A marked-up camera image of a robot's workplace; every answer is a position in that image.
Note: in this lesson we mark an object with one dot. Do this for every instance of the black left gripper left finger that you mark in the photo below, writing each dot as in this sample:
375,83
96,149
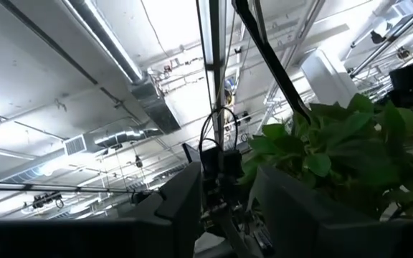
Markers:
181,200

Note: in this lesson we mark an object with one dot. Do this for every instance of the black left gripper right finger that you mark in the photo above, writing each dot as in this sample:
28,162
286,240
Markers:
289,215

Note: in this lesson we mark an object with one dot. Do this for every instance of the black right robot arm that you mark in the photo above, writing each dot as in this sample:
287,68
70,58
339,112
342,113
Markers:
235,233

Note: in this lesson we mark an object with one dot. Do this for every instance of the large black flower pot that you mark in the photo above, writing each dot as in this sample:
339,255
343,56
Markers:
335,143

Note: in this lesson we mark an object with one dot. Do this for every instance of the black bar with light strips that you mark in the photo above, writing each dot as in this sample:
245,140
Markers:
216,53

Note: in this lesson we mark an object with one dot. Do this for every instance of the small black hanging device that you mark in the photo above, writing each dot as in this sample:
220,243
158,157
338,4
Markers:
45,200

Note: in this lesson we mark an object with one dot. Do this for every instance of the black box device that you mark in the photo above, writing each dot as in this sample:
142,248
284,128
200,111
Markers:
405,77

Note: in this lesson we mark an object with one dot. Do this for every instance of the shiny metal pole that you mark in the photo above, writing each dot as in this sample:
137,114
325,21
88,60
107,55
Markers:
389,37

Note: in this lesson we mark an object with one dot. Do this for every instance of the rectangular silver air duct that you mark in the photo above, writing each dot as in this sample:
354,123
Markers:
156,104

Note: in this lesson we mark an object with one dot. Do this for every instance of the thin metal rail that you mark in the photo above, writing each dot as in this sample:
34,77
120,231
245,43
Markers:
48,187

